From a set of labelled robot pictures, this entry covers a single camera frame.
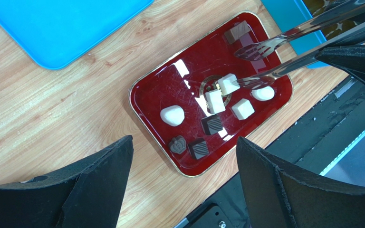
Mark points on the white square chocolate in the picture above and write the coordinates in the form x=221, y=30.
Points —
x=243, y=109

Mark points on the dark striped square chocolate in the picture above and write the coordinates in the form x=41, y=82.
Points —
x=211, y=124

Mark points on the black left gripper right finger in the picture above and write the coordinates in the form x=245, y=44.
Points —
x=280, y=194

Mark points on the white oval chocolate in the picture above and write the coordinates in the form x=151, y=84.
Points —
x=172, y=115

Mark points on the blue tin lid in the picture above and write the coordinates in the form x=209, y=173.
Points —
x=54, y=33

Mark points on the dark crown chocolate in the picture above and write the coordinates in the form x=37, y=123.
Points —
x=178, y=144

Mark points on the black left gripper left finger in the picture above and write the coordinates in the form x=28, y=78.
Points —
x=85, y=194

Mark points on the red chocolate tray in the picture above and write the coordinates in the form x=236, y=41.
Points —
x=190, y=104

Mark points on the white egg-shaped chocolate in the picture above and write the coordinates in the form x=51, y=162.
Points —
x=263, y=94

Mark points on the brown rectangular chocolate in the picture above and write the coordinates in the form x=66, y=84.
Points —
x=236, y=32

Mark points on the blue chocolate tin box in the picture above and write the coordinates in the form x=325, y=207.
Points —
x=356, y=35

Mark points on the white rectangular chocolate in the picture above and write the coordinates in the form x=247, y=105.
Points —
x=228, y=84

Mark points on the white cube chocolate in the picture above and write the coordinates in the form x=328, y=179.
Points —
x=215, y=101

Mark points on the dark striped cube chocolate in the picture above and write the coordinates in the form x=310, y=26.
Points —
x=198, y=148

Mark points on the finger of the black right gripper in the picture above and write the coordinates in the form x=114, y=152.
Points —
x=350, y=59

